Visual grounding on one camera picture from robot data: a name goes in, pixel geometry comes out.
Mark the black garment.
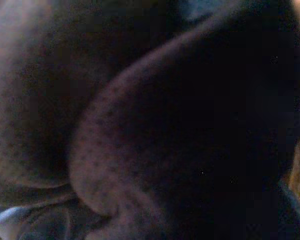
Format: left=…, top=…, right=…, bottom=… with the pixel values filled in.
left=0, top=0, right=300, bottom=240

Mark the blue garment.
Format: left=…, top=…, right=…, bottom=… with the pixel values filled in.
left=178, top=0, right=300, bottom=240

